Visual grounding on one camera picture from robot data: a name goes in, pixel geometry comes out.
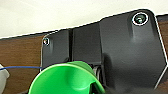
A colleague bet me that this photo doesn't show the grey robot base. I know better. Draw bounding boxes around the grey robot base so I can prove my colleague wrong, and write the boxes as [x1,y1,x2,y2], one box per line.
[41,8,168,92]

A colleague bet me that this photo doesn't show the thin blue cable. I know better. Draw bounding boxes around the thin blue cable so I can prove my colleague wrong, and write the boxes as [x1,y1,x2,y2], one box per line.
[0,65,45,72]

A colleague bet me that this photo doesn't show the small white cable box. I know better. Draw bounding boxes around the small white cable box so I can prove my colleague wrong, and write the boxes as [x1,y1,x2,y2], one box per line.
[0,63,10,94]

